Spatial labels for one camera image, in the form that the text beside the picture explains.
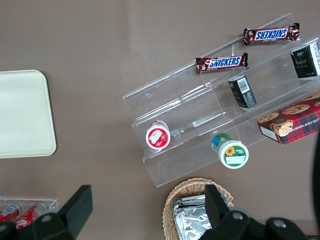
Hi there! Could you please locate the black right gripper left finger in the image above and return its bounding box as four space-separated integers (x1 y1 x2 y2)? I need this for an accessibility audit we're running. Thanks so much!
32 184 94 240

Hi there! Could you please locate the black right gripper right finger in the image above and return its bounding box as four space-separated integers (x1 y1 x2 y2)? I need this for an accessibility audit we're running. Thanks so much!
201 184 254 240

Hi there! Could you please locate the light wicker basket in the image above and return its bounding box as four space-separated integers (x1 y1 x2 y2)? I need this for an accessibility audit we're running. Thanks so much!
162 177 235 240

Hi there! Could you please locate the beige plastic tray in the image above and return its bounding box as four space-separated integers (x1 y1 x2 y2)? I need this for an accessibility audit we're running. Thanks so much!
0 69 57 159

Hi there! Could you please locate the clear acrylic bottle rack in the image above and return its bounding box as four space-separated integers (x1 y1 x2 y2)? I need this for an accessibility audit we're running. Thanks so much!
0 197 59 218

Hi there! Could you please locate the silver foil packet stack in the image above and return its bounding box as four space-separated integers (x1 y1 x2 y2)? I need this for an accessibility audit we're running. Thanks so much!
171 194 226 240

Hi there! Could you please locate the red cola bottle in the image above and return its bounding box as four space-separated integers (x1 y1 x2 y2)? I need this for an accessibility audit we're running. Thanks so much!
0 203 22 224
15 202 49 230

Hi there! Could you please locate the green lid yoghurt cup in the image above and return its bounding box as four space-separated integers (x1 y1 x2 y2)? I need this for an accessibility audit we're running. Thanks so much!
211 132 249 170

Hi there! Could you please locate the red lid yoghurt cup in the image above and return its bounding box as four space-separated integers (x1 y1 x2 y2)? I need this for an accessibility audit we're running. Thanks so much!
145 119 172 151

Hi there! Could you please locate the clear acrylic stepped shelf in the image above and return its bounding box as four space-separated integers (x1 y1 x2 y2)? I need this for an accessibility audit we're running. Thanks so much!
122 12 320 189

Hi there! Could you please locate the red tartan cookie box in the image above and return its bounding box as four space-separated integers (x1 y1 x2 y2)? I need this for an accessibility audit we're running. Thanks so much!
257 90 320 146

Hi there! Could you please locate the small black carton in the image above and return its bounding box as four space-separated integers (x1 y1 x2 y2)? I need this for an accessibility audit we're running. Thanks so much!
290 40 320 79
227 75 257 109

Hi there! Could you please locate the Snickers chocolate bar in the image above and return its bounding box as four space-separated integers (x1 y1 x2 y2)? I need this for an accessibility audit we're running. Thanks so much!
243 22 301 47
195 52 249 74

